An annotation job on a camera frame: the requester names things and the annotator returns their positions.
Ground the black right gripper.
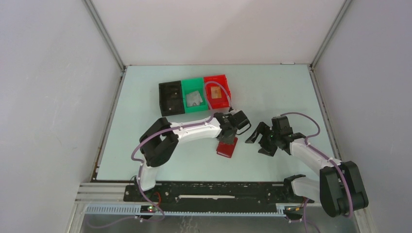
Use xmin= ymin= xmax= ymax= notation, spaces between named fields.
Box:
xmin=246 ymin=122 xmax=280 ymax=157

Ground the red leather card holder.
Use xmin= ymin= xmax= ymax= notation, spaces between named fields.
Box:
xmin=216 ymin=137 xmax=238 ymax=158

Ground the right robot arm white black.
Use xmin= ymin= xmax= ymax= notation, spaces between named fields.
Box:
xmin=246 ymin=114 xmax=369 ymax=217

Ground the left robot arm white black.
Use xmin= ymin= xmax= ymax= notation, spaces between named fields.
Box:
xmin=131 ymin=110 xmax=251 ymax=202

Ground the orange card in red bin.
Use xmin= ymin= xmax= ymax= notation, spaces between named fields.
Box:
xmin=211 ymin=86 xmax=222 ymax=99

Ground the grey card in green bin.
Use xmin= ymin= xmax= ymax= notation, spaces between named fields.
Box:
xmin=186 ymin=90 xmax=203 ymax=107

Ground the green plastic bin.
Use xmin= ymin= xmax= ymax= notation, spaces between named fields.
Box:
xmin=181 ymin=77 xmax=208 ymax=114

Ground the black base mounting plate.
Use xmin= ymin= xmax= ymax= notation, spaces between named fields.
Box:
xmin=123 ymin=181 xmax=304 ymax=214

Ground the black plastic bin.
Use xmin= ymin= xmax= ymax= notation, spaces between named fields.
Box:
xmin=158 ymin=81 xmax=185 ymax=117

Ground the grey slotted cable duct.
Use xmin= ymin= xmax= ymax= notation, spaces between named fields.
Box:
xmin=84 ymin=205 xmax=287 ymax=216

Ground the aluminium frame rail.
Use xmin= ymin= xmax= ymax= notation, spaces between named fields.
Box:
xmin=75 ymin=183 xmax=128 ymax=203

